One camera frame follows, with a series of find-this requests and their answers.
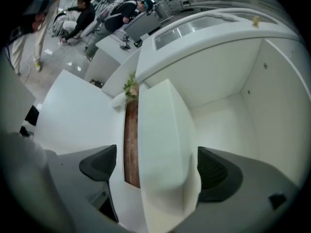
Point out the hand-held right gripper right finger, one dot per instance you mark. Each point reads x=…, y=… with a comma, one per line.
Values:
x=218, y=173

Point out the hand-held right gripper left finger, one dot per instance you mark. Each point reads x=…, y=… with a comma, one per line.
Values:
x=97, y=164

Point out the brown wooden object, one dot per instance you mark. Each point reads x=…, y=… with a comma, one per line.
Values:
x=131, y=142

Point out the white shelf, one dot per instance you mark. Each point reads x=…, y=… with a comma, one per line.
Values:
x=218, y=81

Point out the white desk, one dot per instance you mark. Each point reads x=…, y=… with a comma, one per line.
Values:
x=14, y=101
x=109, y=45

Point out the black device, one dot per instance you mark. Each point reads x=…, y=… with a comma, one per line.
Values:
x=124, y=45

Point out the grey partition panel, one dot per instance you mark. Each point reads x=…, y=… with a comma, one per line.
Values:
x=142, y=25

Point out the small wooden figure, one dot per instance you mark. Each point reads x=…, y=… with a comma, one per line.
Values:
x=255, y=22

